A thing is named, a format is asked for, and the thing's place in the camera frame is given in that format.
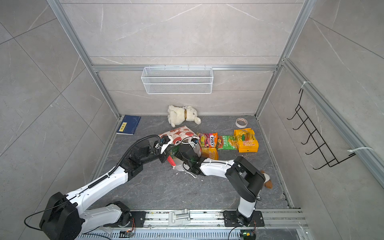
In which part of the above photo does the colourful orange candy bag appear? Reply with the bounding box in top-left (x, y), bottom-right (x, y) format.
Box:
top-left (197, 133), bottom-right (218, 148)

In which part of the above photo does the white tape roll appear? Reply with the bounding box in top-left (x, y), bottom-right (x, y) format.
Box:
top-left (235, 118), bottom-right (248, 129)

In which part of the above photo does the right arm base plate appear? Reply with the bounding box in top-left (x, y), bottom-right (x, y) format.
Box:
top-left (223, 211), bottom-right (265, 228)

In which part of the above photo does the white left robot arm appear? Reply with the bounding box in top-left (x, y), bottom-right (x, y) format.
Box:
top-left (39, 135), bottom-right (173, 240)

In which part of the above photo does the orange yellow snack bag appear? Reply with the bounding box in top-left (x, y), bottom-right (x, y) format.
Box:
top-left (201, 147), bottom-right (219, 161)

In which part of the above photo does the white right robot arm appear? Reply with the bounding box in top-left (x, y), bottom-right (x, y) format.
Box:
top-left (176, 145), bottom-right (270, 225)

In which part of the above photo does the black wire hook rack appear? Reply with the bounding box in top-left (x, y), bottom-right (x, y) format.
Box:
top-left (287, 89), bottom-right (356, 170)

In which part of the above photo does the grey rail bracket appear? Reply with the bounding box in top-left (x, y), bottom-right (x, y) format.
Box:
top-left (169, 209), bottom-right (191, 226)

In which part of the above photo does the strawberry print paper bag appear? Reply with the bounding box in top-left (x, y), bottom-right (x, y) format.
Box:
top-left (159, 126), bottom-right (200, 178)

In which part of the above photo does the white plush bear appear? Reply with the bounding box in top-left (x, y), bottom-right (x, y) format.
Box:
top-left (168, 105), bottom-right (201, 128)

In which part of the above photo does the white wire mesh basket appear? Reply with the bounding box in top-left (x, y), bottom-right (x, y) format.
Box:
top-left (141, 67), bottom-right (214, 95)

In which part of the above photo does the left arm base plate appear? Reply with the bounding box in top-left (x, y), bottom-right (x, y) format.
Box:
top-left (104, 211), bottom-right (147, 228)

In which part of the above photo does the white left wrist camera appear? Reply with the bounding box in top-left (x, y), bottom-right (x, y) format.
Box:
top-left (155, 135), bottom-right (173, 153)

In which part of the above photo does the large yellow snack bag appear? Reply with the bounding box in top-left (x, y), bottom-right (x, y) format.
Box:
top-left (234, 128), bottom-right (259, 153)

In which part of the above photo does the green corn chip bag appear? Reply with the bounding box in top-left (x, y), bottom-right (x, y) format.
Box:
top-left (217, 136), bottom-right (238, 150)

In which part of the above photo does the small brown white plush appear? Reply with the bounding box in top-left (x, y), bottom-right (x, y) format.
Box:
top-left (261, 171), bottom-right (274, 189)

